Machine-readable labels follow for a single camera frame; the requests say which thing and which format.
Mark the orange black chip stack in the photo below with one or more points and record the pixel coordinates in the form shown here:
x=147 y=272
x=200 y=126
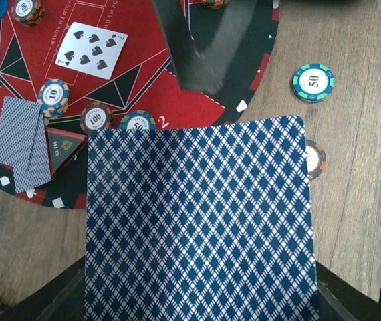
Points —
x=316 y=159

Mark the seven of spades card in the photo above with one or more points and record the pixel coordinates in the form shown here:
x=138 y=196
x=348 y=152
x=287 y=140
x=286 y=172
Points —
x=91 y=50

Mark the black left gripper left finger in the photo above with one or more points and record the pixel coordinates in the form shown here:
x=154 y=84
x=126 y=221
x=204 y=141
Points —
x=60 y=299

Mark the triangular all in marker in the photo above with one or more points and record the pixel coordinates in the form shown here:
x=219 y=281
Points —
x=62 y=146

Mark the dealt blue card seat four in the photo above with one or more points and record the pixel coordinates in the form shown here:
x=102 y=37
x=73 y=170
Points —
x=18 y=122

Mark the blue green chip stack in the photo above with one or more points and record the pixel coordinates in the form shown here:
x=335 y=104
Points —
x=313 y=82

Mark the round red black poker mat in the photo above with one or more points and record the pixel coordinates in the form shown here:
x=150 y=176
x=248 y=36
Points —
x=144 y=77

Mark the blue green chips seat two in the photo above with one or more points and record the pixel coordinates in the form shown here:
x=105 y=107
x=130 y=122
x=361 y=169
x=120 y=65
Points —
x=138 y=120

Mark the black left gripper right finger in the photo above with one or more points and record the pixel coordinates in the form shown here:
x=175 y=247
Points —
x=338 y=300

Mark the purple white chips seat four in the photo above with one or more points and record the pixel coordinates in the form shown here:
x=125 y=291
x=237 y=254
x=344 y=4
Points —
x=53 y=98

